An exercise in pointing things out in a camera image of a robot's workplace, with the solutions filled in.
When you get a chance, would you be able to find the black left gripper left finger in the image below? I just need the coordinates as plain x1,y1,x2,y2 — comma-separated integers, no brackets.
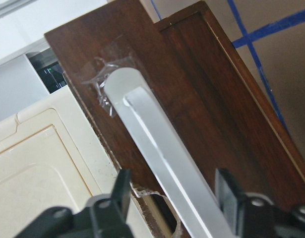
16,169,132,238

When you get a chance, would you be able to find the dark brown wooden drawer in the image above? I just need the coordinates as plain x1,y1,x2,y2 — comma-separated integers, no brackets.
45,0,305,237

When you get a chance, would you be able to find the white drawer handle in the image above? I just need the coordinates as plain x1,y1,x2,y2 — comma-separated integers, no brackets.
104,67,233,238

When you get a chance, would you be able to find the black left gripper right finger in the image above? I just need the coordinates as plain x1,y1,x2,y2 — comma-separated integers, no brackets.
215,168,305,238

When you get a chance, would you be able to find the cream plastic storage box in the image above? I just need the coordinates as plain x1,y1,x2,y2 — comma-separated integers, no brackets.
0,91,153,238

